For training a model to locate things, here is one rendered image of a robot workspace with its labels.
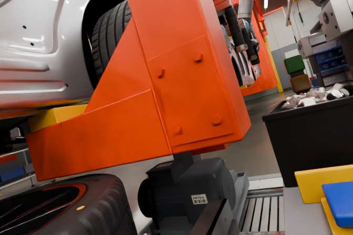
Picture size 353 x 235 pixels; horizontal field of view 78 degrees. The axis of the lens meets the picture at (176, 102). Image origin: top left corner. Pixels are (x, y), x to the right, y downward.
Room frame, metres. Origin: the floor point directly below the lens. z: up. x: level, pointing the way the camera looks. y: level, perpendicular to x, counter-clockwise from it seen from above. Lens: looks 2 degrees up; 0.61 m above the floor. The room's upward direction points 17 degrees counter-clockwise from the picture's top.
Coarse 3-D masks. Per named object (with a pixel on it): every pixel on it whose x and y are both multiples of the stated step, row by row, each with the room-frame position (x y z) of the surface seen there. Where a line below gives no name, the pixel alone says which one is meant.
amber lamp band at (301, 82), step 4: (300, 76) 0.53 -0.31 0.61; (304, 76) 0.53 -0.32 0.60; (292, 80) 0.54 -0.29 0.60; (296, 80) 0.54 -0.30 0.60; (300, 80) 0.53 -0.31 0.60; (304, 80) 0.53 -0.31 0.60; (308, 80) 0.53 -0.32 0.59; (292, 84) 0.54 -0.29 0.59; (296, 84) 0.54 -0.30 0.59; (300, 84) 0.53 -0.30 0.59; (304, 84) 0.53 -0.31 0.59; (308, 84) 0.53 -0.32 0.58; (292, 88) 0.56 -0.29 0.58; (296, 88) 0.54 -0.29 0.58; (300, 88) 0.54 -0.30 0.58; (304, 88) 0.53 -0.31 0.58; (308, 88) 0.53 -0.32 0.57; (296, 92) 0.54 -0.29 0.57
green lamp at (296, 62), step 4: (296, 56) 0.53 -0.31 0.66; (300, 56) 0.53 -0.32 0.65; (284, 60) 0.54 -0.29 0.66; (288, 60) 0.54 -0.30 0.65; (292, 60) 0.54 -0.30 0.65; (296, 60) 0.53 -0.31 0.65; (300, 60) 0.53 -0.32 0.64; (284, 64) 0.56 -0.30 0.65; (288, 64) 0.54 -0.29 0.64; (292, 64) 0.54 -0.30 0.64; (296, 64) 0.53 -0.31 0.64; (300, 64) 0.53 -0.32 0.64; (288, 68) 0.54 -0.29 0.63; (292, 68) 0.54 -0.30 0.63; (296, 68) 0.53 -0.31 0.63; (300, 68) 0.53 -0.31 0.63; (304, 68) 0.53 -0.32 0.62; (288, 72) 0.54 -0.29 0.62; (292, 72) 0.54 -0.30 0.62
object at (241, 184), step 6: (240, 174) 1.28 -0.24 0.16; (246, 174) 1.27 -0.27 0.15; (240, 180) 1.22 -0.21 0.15; (246, 180) 1.23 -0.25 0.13; (240, 186) 1.10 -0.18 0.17; (246, 186) 1.20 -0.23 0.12; (240, 192) 1.07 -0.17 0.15; (246, 192) 1.17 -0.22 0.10; (240, 198) 1.04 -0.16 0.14; (240, 204) 1.02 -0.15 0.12; (234, 210) 0.92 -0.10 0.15; (240, 210) 0.99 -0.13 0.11; (234, 216) 0.91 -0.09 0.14; (240, 216) 0.97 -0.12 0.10; (150, 228) 0.98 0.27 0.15; (156, 234) 0.97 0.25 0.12
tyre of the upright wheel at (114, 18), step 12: (108, 12) 0.89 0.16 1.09; (120, 12) 0.81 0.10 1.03; (96, 24) 0.88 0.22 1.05; (108, 24) 0.82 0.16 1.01; (120, 24) 0.78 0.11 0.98; (96, 36) 0.84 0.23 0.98; (108, 36) 0.80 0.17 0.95; (120, 36) 0.77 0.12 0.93; (96, 48) 0.82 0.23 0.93; (108, 48) 0.80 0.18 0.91; (96, 60) 0.82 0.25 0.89; (108, 60) 0.79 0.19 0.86; (96, 72) 0.82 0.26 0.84
